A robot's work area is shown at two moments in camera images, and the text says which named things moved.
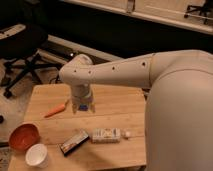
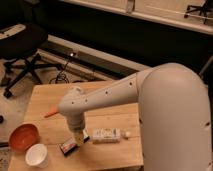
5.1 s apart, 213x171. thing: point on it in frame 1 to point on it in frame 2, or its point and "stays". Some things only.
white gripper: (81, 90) to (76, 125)
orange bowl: (23, 136) stays
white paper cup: (37, 156) stays
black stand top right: (203, 10) stays
